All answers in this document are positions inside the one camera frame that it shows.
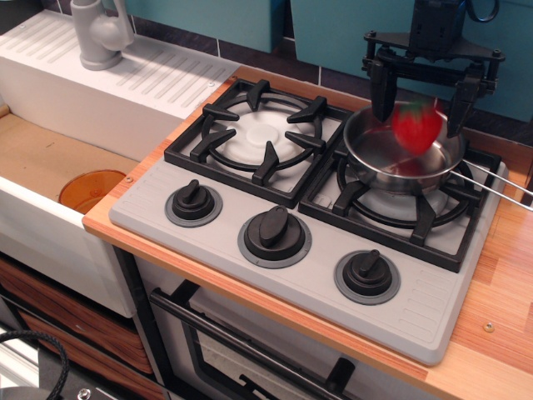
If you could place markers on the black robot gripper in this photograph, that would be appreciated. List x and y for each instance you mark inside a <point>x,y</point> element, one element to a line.
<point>433,51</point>

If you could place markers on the grey toy stove top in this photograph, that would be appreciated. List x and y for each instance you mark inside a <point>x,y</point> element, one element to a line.
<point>417,322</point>

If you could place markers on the white toy sink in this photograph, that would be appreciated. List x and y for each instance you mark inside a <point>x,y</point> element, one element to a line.
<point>60,120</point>

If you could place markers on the small steel saucepan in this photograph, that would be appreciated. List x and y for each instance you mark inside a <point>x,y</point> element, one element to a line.
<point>381,163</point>

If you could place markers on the oven door with black handle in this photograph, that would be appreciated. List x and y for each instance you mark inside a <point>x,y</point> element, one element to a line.
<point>235,353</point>

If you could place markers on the wooden drawer front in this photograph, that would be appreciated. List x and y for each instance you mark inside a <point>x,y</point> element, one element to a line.
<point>97,340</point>

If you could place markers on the black right burner grate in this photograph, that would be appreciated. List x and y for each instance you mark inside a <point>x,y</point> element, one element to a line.
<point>446,228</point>

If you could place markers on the red plastic strawberry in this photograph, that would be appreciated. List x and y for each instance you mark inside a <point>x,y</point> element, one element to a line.
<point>416,125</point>

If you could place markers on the black left burner grate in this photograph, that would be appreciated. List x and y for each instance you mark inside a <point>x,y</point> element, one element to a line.
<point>260,140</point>

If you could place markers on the black right stove knob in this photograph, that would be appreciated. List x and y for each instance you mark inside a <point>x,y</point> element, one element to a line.
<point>367,277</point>

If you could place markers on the orange plastic bowl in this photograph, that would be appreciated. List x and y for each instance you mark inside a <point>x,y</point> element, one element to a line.
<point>83,192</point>

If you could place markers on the black stove knob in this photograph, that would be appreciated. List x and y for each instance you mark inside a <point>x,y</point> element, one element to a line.
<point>274,239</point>
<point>367,277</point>
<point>193,205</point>

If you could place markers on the black middle stove knob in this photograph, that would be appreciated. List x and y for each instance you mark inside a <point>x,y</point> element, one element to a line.
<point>274,239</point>

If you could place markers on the black burner grate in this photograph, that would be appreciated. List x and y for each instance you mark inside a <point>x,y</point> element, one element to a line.
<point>260,140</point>
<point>446,228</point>

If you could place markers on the grey toy faucet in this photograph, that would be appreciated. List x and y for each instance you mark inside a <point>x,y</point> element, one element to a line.
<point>101,37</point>

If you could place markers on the black left stove knob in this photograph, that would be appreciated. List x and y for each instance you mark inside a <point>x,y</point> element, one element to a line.
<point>193,205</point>

